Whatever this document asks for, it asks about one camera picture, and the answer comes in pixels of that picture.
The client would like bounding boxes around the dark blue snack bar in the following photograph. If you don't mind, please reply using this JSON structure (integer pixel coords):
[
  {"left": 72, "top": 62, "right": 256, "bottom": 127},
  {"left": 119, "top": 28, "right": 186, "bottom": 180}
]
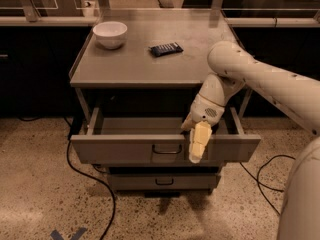
[{"left": 149, "top": 42, "right": 183, "bottom": 57}]

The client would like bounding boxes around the white ceramic bowl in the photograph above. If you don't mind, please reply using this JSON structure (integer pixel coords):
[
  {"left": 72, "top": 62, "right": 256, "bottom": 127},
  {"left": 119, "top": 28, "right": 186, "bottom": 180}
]
[{"left": 93, "top": 21, "right": 128, "bottom": 49}]

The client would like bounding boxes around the grey drawer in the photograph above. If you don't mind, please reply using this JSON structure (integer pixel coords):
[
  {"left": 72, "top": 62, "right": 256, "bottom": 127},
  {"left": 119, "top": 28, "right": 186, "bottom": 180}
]
[
  {"left": 71, "top": 108, "right": 261, "bottom": 167},
  {"left": 107, "top": 167, "right": 220, "bottom": 191}
]

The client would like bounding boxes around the grey drawer cabinet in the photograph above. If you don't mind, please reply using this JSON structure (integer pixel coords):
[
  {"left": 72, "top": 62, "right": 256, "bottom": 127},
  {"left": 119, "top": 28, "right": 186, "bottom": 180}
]
[{"left": 68, "top": 9, "right": 263, "bottom": 199}]

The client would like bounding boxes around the black cable on right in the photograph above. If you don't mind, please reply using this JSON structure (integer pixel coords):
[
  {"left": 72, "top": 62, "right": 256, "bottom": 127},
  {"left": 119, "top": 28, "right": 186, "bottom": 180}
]
[{"left": 239, "top": 154, "right": 296, "bottom": 217}]

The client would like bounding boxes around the black cable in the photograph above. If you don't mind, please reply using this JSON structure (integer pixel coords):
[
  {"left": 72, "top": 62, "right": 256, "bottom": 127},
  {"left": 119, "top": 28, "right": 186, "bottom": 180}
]
[
  {"left": 239, "top": 154, "right": 296, "bottom": 217},
  {"left": 17, "top": 115, "right": 117, "bottom": 240}
]

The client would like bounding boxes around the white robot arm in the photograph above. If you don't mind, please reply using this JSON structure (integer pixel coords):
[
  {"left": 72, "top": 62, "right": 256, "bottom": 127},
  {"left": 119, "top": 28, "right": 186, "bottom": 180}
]
[{"left": 182, "top": 41, "right": 320, "bottom": 240}]

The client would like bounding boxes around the black cable on left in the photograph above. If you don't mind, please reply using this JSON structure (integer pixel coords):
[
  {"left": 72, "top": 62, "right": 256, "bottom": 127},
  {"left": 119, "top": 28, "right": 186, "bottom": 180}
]
[{"left": 17, "top": 115, "right": 117, "bottom": 240}]

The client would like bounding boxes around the grey bottom drawer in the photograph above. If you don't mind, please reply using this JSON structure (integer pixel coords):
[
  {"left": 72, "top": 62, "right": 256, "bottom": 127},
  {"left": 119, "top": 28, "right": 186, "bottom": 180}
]
[{"left": 107, "top": 167, "right": 220, "bottom": 191}]

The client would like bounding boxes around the grey top drawer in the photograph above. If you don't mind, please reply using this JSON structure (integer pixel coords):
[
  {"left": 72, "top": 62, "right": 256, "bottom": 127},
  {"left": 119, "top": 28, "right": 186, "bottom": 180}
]
[{"left": 71, "top": 108, "right": 261, "bottom": 167}]

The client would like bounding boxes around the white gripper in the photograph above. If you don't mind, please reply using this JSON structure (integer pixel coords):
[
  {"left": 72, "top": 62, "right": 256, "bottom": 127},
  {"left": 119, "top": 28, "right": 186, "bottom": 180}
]
[{"left": 181, "top": 94, "right": 225, "bottom": 163}]

